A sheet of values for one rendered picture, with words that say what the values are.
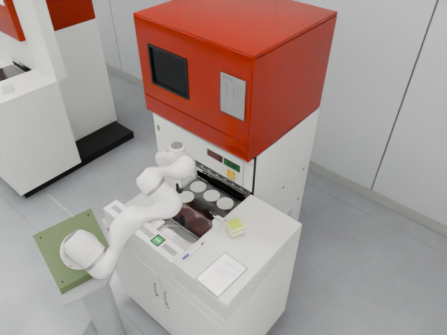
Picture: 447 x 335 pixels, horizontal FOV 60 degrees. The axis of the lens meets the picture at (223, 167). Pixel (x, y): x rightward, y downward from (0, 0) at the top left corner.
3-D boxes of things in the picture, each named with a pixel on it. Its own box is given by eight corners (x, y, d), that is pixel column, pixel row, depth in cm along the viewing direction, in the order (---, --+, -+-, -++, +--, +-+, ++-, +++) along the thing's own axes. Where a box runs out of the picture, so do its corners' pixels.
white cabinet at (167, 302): (185, 243, 315) (177, 167, 262) (284, 316, 268) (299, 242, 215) (122, 297, 278) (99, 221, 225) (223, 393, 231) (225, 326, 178)
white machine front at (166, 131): (161, 153, 273) (154, 104, 247) (252, 209, 233) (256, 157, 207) (157, 155, 271) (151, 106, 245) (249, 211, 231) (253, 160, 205)
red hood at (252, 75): (223, 68, 285) (223, -17, 247) (320, 106, 245) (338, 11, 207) (145, 109, 242) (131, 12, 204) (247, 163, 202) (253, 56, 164)
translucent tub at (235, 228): (237, 225, 204) (237, 217, 199) (244, 234, 199) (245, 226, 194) (225, 230, 201) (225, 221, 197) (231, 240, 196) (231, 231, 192)
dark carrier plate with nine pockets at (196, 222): (197, 177, 243) (197, 176, 243) (240, 203, 226) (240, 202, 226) (156, 207, 223) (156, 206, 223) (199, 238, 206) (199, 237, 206)
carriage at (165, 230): (151, 218, 223) (151, 215, 221) (197, 252, 205) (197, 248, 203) (140, 226, 218) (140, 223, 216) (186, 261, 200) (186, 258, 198)
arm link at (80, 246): (85, 271, 175) (94, 278, 154) (54, 244, 170) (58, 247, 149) (104, 250, 180) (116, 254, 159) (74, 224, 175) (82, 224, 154)
